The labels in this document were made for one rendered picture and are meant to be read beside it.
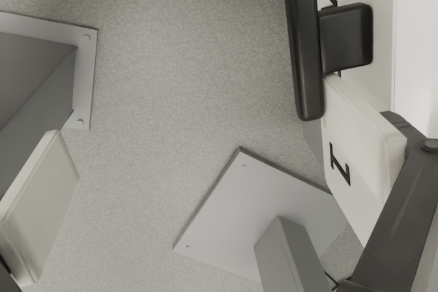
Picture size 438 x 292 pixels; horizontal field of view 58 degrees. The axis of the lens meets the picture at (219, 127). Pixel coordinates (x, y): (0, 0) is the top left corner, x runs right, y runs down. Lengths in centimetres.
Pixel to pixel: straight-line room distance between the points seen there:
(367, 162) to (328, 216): 129
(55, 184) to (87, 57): 96
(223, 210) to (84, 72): 62
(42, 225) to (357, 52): 15
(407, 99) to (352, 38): 4
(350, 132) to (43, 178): 13
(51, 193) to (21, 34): 100
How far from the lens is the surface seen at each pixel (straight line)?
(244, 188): 130
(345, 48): 19
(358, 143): 17
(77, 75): 116
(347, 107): 17
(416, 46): 18
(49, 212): 18
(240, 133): 123
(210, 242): 143
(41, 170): 18
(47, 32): 114
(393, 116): 17
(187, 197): 134
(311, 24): 18
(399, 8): 17
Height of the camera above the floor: 108
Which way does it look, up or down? 63 degrees down
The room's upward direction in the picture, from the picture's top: 169 degrees clockwise
